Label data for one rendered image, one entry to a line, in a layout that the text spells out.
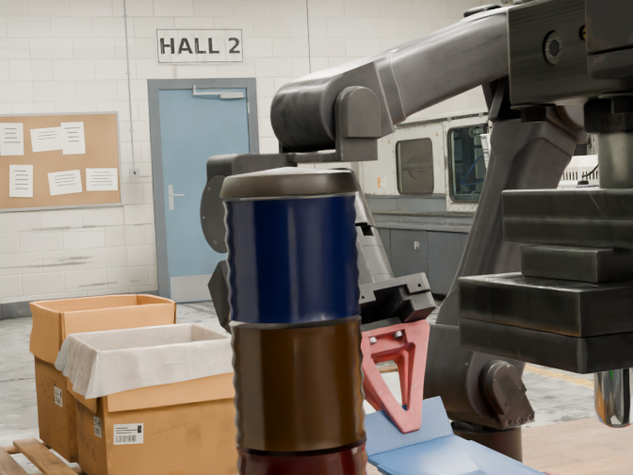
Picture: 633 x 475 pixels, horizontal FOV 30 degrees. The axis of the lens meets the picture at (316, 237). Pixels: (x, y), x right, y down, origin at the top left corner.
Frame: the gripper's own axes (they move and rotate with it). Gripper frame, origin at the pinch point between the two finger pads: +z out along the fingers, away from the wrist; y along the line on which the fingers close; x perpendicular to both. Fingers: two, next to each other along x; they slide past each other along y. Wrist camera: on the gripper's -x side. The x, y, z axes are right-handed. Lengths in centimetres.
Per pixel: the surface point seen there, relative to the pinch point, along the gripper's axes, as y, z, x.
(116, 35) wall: -866, -606, 249
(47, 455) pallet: -390, -102, 28
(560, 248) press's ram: 32.2, 0.4, -4.3
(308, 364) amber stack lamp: 48, 7, -24
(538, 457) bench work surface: -29.3, 1.0, 26.0
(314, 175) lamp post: 50, 3, -23
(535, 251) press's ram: 30.4, -0.3, -4.4
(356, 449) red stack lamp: 46, 10, -23
